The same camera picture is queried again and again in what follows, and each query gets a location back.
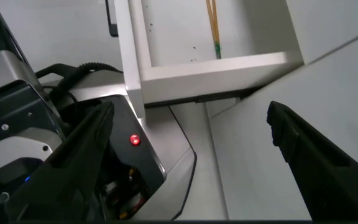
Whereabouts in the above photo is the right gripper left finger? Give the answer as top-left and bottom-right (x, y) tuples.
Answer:
(5, 100), (116, 222)

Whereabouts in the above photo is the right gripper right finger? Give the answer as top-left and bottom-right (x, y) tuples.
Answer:
(266, 100), (358, 222)

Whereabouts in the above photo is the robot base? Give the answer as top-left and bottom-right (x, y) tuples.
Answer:
(0, 0), (198, 222)

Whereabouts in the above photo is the white kitchen cabinet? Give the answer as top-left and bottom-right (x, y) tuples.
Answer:
(114, 0), (358, 222)

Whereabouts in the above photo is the yellow chopstick green tip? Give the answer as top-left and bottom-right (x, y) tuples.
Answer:
(211, 0), (222, 60)
(206, 0), (221, 60)

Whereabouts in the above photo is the black cable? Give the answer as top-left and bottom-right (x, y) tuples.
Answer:
(35, 62), (124, 103)

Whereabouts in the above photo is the black handle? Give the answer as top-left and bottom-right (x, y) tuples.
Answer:
(104, 0), (119, 38)

